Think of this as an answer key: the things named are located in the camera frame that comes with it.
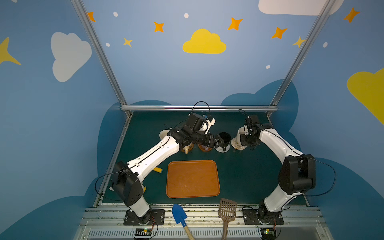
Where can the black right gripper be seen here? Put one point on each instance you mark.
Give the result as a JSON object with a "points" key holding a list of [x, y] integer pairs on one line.
{"points": [[245, 140]]}

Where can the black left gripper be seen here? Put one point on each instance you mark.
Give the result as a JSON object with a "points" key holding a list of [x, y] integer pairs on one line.
{"points": [[216, 141]]}

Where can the white cream mug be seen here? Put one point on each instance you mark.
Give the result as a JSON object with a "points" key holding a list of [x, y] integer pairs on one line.
{"points": [[242, 131]]}

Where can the cream speckled mug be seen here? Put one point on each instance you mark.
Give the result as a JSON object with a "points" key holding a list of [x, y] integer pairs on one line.
{"points": [[188, 148]]}

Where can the multicolour woven round coaster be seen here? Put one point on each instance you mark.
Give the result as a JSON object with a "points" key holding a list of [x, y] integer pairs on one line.
{"points": [[236, 145]]}

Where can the black mug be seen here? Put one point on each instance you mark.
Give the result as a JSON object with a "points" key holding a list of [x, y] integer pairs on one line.
{"points": [[225, 139]]}

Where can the light blue mug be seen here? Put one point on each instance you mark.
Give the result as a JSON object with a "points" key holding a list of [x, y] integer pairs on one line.
{"points": [[163, 134]]}

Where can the grey woven round coaster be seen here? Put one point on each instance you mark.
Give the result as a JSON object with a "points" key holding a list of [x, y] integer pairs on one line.
{"points": [[223, 149]]}

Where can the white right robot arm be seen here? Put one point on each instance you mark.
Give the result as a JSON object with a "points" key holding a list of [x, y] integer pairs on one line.
{"points": [[298, 171]]}

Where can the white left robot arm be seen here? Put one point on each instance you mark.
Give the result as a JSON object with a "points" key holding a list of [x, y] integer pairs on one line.
{"points": [[127, 178]]}

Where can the brown wooden round coaster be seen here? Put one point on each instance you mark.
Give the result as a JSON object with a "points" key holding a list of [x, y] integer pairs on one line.
{"points": [[205, 148]]}

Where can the orange brown serving tray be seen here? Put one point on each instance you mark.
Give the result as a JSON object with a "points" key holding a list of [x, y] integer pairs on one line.
{"points": [[192, 179]]}

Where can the yellow toy shovel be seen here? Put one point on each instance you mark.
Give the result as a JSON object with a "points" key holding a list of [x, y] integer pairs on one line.
{"points": [[158, 170]]}

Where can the brown slotted spatula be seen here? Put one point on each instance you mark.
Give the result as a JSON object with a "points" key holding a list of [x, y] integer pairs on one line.
{"points": [[227, 212]]}

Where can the blue toy shovel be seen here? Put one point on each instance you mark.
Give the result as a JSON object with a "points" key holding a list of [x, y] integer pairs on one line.
{"points": [[180, 217]]}

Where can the right green circuit board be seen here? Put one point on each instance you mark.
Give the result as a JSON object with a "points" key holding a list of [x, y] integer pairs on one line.
{"points": [[268, 234]]}

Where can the green circuit board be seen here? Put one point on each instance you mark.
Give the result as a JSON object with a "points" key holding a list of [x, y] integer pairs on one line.
{"points": [[268, 234], [142, 234]]}

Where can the left green circuit board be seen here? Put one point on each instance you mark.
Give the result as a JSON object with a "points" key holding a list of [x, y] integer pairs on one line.
{"points": [[142, 234]]}

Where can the aluminium back frame rail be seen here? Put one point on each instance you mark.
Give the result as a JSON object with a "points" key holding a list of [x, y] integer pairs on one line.
{"points": [[157, 108]]}

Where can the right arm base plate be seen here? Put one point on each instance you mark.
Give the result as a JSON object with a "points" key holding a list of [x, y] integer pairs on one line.
{"points": [[261, 217]]}

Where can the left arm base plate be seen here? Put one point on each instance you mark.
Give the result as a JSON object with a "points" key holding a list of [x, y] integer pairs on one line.
{"points": [[156, 217]]}

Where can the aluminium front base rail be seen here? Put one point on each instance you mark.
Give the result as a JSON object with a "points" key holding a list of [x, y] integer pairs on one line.
{"points": [[106, 223]]}

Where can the aluminium left frame post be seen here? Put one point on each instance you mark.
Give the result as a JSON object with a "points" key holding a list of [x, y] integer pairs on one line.
{"points": [[88, 26]]}

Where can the aluminium frame post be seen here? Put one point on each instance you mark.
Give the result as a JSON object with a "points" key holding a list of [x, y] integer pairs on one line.
{"points": [[304, 50], [88, 26]]}

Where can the aluminium right frame post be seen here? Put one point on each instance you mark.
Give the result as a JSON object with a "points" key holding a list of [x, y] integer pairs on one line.
{"points": [[304, 50]]}

